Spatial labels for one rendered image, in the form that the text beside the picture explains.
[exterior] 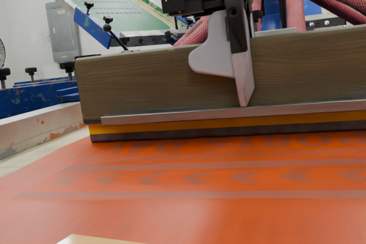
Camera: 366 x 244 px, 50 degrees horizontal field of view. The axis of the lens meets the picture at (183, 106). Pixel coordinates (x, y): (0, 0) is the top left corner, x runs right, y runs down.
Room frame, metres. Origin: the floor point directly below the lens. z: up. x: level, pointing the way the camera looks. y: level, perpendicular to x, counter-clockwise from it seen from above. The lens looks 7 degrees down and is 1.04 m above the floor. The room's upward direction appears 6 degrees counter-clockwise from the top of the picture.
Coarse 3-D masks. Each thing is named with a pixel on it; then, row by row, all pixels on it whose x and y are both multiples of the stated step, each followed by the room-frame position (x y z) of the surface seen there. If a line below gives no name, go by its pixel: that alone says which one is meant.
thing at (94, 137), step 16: (208, 128) 0.41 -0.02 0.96; (224, 128) 0.41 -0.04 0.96; (240, 128) 0.40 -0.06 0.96; (256, 128) 0.40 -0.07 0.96; (272, 128) 0.39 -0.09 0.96; (288, 128) 0.39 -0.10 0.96; (304, 128) 0.38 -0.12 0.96; (320, 128) 0.38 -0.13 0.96; (336, 128) 0.37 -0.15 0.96; (352, 128) 0.37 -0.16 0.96
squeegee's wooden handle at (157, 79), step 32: (320, 32) 0.37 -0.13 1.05; (352, 32) 0.36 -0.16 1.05; (96, 64) 0.43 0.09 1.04; (128, 64) 0.42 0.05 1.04; (160, 64) 0.41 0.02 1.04; (256, 64) 0.38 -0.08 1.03; (288, 64) 0.37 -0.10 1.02; (320, 64) 0.37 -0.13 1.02; (352, 64) 0.36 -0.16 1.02; (96, 96) 0.44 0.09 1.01; (128, 96) 0.42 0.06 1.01; (160, 96) 0.41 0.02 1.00; (192, 96) 0.40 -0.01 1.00; (224, 96) 0.39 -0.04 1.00; (256, 96) 0.39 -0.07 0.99; (288, 96) 0.38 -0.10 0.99; (320, 96) 0.37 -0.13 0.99; (352, 96) 0.36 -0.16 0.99
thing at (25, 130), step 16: (32, 112) 0.52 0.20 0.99; (48, 112) 0.51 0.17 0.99; (64, 112) 0.54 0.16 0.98; (80, 112) 0.58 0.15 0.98; (0, 128) 0.42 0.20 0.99; (16, 128) 0.45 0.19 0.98; (32, 128) 0.47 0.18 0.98; (48, 128) 0.50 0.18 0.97; (64, 128) 0.54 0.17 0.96; (80, 128) 0.58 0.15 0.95; (0, 144) 0.42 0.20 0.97; (16, 144) 0.44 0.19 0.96; (32, 144) 0.47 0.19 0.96
